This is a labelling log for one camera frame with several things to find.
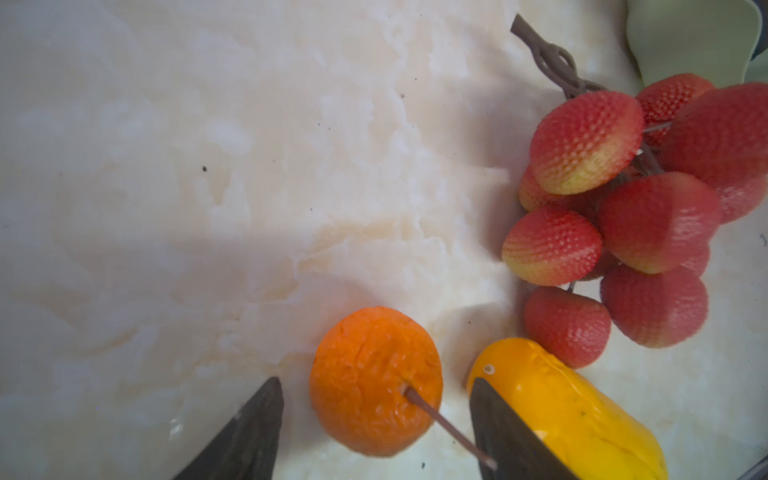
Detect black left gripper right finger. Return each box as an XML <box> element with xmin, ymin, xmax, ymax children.
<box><xmin>469</xmin><ymin>378</ymin><xmax>578</xmax><ymax>480</ymax></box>

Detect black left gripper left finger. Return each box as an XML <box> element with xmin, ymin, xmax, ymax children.
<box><xmin>174</xmin><ymin>376</ymin><xmax>284</xmax><ymax>480</ymax></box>

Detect yellow orange mango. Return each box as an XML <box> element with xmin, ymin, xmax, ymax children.
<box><xmin>467</xmin><ymin>338</ymin><xmax>668</xmax><ymax>479</ymax></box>

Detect small orange tangerine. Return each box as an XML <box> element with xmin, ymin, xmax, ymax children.
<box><xmin>308</xmin><ymin>306</ymin><xmax>499</xmax><ymax>472</ymax></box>

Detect light green scalloped fruit bowl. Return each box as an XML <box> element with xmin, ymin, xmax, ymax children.
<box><xmin>626</xmin><ymin>0</ymin><xmax>767</xmax><ymax>87</ymax></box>

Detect red lychee bunch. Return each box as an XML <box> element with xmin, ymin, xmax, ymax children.
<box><xmin>502</xmin><ymin>18</ymin><xmax>767</xmax><ymax>368</ymax></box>

